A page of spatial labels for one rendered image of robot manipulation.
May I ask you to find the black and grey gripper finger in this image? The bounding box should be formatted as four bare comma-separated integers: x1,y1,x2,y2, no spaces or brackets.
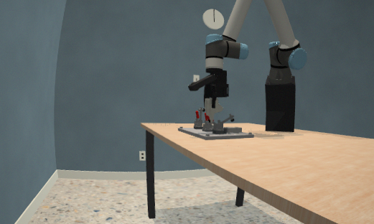
204,94,210,116
209,88,223,123

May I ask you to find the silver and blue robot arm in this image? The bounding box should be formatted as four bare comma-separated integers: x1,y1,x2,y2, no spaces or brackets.
188,0,307,91

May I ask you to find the red-handled toggle clamp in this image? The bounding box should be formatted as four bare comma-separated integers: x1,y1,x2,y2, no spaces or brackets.
205,114,234,134

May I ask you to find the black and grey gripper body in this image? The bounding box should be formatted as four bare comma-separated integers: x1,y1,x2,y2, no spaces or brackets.
204,68,229,98

